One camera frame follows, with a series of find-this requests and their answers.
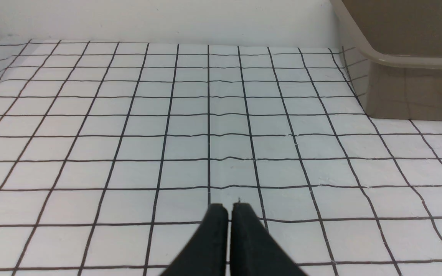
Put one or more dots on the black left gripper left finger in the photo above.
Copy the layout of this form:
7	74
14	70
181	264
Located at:
205	253

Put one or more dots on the olive plastic bin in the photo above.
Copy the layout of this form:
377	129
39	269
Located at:
391	51

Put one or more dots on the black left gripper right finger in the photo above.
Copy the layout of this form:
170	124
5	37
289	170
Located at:
253	252

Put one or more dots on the white grid tablecloth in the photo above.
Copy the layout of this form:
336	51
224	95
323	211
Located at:
111	152

